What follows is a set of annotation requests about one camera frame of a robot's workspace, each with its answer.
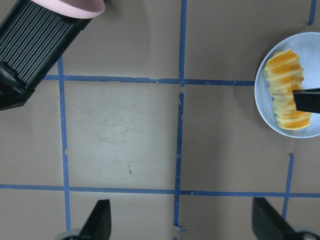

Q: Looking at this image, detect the striped orange bread roll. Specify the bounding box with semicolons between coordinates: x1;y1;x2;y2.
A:
263;48;312;131

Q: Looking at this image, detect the black dish rack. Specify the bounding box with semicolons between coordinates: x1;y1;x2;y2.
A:
0;0;90;110

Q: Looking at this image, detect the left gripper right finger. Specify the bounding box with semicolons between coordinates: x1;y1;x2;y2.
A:
251;197;300;240

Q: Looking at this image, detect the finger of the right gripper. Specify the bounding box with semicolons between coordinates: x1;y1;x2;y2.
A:
292;88;320;114

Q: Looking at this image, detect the pink plate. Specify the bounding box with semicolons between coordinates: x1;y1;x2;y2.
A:
33;0;106;19

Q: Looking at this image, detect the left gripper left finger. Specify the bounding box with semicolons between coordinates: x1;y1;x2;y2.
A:
79;199;111;240

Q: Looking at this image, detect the light blue plate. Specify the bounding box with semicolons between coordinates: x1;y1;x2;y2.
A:
254;32;320;139

